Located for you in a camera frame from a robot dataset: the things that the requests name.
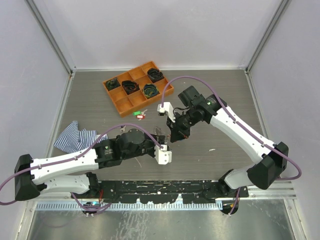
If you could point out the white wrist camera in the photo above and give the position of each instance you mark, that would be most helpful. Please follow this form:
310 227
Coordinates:
167 109
163 154

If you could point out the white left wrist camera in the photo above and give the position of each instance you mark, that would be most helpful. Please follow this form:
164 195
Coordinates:
163 154

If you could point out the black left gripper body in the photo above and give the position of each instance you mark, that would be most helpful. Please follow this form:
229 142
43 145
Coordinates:
149 146

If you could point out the key with red tag left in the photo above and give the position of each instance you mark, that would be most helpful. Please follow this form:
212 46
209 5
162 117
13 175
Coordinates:
140 116

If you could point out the slotted cable duct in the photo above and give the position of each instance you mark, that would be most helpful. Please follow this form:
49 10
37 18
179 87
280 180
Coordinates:
176 206

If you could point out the dark rolled tie far left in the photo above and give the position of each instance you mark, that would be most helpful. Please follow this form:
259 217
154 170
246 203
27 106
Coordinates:
112 84

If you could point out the blue yellow rolled tie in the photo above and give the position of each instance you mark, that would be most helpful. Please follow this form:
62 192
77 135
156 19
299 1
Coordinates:
150 90

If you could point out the blue striped cloth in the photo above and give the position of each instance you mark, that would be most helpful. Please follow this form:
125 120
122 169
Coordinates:
73 140

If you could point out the left aluminium frame post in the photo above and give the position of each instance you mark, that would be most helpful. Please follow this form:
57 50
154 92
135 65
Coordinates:
47 25

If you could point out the black mounting base plate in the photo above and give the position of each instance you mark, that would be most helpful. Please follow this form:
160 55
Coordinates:
158 191

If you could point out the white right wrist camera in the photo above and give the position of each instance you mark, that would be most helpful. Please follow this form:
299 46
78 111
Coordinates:
167 109

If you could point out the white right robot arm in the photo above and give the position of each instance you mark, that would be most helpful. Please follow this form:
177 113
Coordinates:
268 158

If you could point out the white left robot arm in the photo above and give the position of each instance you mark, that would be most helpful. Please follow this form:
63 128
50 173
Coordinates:
72 172

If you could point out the orange compartment tray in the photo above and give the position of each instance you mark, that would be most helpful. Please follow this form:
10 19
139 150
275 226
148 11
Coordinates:
127 104

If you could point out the aluminium corner post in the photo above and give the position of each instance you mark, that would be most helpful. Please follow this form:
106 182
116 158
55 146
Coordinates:
280 10

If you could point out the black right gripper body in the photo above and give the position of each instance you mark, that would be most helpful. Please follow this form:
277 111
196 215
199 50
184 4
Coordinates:
184 121

